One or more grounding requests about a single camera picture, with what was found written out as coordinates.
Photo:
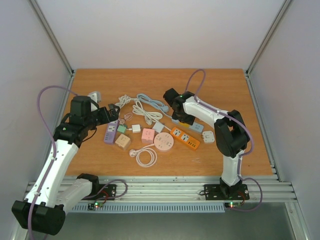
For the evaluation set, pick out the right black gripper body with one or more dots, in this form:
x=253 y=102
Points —
x=169 y=96

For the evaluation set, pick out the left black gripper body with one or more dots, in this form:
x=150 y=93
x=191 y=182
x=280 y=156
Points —
x=106 y=118

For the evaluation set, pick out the yellow cube socket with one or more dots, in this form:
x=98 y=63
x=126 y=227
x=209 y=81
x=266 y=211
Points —
x=183 y=124

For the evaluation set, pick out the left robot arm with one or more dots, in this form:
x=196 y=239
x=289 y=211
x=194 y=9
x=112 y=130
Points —
x=43 y=209

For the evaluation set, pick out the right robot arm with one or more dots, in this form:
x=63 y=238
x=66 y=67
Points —
x=230 y=132

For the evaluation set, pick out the grey white plug adapter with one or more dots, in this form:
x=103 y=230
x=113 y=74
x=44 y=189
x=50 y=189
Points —
x=158 y=127

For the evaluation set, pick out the purple power strip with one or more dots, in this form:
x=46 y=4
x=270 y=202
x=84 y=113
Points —
x=111 y=131

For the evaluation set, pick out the green small adapter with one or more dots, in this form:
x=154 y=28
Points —
x=122 y=129

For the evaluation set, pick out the white usb charger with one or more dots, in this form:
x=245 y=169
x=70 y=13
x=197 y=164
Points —
x=136 y=128

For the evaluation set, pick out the beige cube socket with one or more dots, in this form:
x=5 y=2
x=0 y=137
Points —
x=123 y=142

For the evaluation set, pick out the orange power strip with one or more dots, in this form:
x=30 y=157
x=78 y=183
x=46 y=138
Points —
x=184 y=138

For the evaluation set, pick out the pink round socket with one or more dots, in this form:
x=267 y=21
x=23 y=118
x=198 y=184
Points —
x=163 y=142

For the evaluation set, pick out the pink cube socket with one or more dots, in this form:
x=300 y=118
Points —
x=147 y=136

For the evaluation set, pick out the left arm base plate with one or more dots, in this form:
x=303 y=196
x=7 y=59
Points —
x=107 y=192

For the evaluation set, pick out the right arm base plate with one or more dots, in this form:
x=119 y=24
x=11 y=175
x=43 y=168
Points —
x=215 y=192

